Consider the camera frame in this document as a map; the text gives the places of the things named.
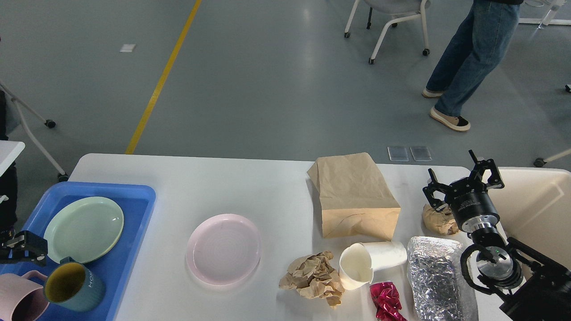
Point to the white office chair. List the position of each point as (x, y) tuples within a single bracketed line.
[(400, 11)]

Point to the chair caster right edge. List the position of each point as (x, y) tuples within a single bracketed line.
[(541, 162)]

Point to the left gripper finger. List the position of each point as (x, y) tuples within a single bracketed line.
[(24, 247)]

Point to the light green plate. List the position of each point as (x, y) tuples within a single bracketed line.
[(84, 230)]

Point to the person in blue jeans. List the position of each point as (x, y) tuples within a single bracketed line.
[(475, 50)]

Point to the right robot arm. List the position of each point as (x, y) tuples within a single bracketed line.
[(532, 286)]

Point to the crumpled brown paper ball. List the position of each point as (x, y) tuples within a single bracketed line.
[(314, 277)]

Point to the beige plastic bin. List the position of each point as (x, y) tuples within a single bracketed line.
[(535, 208)]

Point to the white side table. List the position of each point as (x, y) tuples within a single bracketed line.
[(9, 151)]

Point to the white stand base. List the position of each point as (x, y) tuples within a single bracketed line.
[(548, 9)]

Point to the silver foil bag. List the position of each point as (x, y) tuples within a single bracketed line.
[(439, 289)]

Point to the brown paper bag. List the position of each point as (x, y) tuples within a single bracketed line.
[(354, 196)]

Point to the pink plate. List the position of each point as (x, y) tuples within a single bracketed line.
[(224, 250)]

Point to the teal mug yellow inside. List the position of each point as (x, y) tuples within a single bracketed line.
[(73, 286)]

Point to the small crumpled brown paper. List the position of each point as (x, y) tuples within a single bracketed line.
[(443, 222)]

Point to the white paper cup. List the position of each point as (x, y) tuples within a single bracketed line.
[(359, 261)]

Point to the pink mug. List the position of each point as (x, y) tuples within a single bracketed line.
[(21, 299)]

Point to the blue plastic tray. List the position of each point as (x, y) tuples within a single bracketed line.
[(114, 268)]

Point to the red foil wrapper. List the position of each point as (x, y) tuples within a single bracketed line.
[(386, 299)]

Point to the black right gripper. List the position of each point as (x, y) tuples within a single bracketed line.
[(468, 198)]

